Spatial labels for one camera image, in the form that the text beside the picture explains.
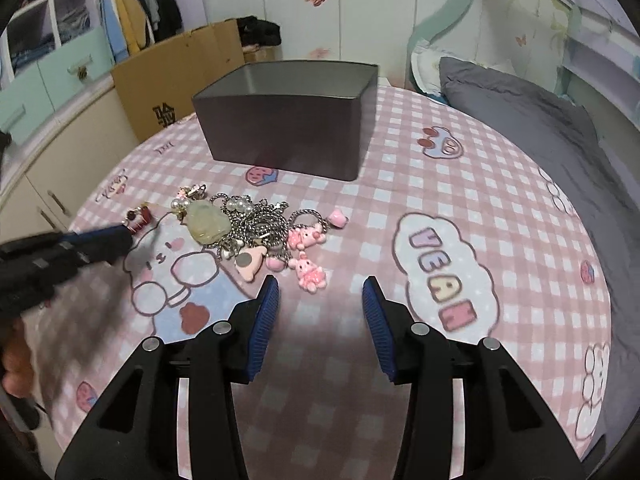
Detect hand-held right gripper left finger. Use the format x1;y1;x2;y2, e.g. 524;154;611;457
55;275;280;480

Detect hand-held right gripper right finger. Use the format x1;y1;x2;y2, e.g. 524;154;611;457
362;276;586;480

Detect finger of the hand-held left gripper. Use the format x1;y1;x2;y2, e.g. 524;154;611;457
74;223;137;264

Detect red bead charm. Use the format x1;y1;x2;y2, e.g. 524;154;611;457
124;204;153;233

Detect pink triangular charm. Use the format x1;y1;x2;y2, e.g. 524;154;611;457
235;246;269;284

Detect pink bunny charm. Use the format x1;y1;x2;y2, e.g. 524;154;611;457
292;255;327;294
287;225;326;252

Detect pink bow pearl charm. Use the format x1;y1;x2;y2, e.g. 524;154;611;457
170;184;209;212

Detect pale green jade pendant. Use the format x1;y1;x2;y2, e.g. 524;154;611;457
185;201;232;245

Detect silver chains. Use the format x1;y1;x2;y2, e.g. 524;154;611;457
210;192;331;262

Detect grey metal tin box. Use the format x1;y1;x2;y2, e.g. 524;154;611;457
192;61;378;181

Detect person's left hand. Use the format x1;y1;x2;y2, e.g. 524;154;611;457
0;321;37;398

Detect cream low cabinet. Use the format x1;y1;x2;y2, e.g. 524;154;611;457
0;77;140;233

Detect pink checkered tablecloth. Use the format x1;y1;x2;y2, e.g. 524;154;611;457
50;82;613;480

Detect mint green drawer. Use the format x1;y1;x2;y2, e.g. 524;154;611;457
0;77;51;133
37;27;114;111

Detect large cardboard box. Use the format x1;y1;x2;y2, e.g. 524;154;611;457
111;19;246;144

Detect lavender staircase cabinet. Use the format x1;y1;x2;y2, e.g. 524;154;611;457
0;0;115;133

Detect folded jeans stack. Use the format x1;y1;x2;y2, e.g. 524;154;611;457
9;35;57;70

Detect light blue hanging shirt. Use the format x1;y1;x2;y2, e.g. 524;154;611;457
96;0;130;62

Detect yellow hanging hoodie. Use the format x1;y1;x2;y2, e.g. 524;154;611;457
111;0;155;55

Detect small cardboard box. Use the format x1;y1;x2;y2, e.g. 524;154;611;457
243;45;276;64

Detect black hanging jacket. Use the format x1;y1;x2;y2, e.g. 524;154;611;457
142;0;184;41

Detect black bag on box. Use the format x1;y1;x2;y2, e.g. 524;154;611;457
236;16;282;47

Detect grey blanket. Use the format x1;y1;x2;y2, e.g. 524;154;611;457
439;56;640;461

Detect white pillow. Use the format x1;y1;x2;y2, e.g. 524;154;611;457
410;44;516;97

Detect mint green bunk bed frame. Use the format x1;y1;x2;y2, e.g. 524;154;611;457
402;0;483;91

